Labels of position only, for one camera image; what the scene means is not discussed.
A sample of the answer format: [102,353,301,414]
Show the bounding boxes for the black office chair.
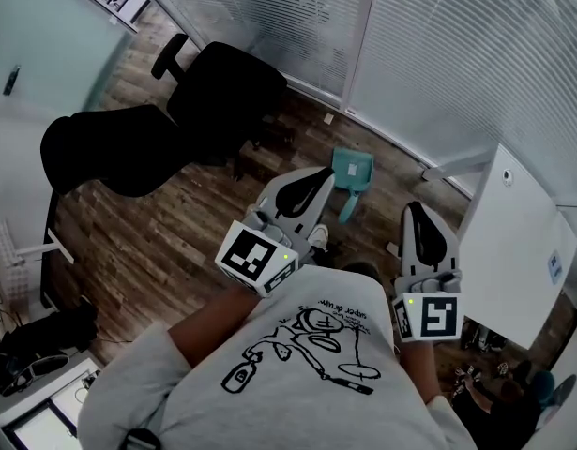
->
[128,0,378,107]
[39,33,298,199]

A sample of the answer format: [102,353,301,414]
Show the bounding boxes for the black glossy headset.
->
[1,353,69,396]

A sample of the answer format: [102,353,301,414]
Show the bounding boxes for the person's left forearm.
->
[168,283,261,369]

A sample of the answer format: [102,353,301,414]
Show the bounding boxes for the person's grey printed shirt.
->
[79,262,479,450]

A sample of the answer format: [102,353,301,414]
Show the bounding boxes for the grey black backpack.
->
[461,319,508,354]

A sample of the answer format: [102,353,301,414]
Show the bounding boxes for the dark door handle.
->
[3,65,22,97]

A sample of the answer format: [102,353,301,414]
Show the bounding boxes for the person's dark trousers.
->
[311,246,386,280]

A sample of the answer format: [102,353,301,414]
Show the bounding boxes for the person's left white shoe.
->
[309,225,329,252]

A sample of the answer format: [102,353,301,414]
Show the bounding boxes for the white desk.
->
[421,142,577,351]
[0,356,104,450]

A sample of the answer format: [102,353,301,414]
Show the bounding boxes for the white window blind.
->
[348,0,577,215]

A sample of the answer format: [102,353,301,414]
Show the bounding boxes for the frosted glass door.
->
[0,0,134,112]

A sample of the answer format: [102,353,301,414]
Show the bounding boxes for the person's right forearm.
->
[400,339,442,405]

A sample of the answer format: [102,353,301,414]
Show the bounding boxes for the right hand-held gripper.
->
[391,201,463,344]

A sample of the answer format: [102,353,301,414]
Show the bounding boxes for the white grid rack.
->
[0,220,29,299]

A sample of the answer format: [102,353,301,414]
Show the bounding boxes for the white desk leg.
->
[14,231,76,265]

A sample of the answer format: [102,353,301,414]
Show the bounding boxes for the black strap buckle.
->
[123,427,162,450]

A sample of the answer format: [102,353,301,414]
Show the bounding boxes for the computer monitor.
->
[1,396,81,450]

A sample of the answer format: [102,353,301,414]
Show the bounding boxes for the teal dustpan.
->
[331,146,376,224]

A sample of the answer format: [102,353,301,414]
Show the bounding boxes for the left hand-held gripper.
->
[215,166,337,297]

